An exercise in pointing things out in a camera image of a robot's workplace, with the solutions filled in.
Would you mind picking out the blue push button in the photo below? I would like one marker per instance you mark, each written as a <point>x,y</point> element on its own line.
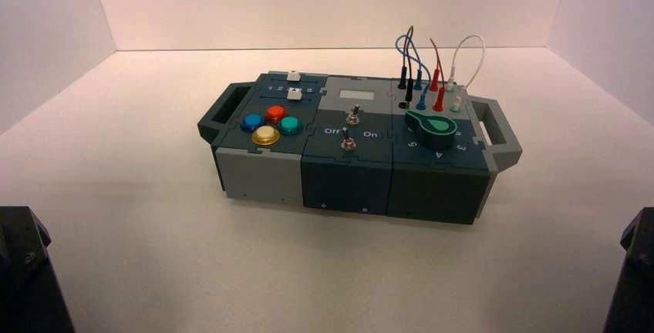
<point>252,122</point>

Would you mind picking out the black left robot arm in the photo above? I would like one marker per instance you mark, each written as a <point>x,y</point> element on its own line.
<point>25,279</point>

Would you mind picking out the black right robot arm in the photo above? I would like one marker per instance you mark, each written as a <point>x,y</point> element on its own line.
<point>636,290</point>

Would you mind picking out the green push button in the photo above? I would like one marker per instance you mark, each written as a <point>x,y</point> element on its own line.
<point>290,125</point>

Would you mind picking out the red push button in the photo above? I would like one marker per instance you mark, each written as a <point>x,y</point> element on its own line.
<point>276,113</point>

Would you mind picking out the yellow push button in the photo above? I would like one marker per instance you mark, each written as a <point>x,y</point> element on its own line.
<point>265,135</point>

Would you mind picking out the dark teal grey task box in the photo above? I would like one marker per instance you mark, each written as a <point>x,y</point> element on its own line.
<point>347,182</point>

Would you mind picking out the white slider knob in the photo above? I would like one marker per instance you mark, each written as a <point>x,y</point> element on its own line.
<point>292,76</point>
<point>294,95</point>

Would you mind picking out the green rotary knob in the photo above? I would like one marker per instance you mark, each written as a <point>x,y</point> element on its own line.
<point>431,129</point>

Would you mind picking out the metal toggle switch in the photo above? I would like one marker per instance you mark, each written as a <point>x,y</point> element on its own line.
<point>348,141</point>
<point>353,114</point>

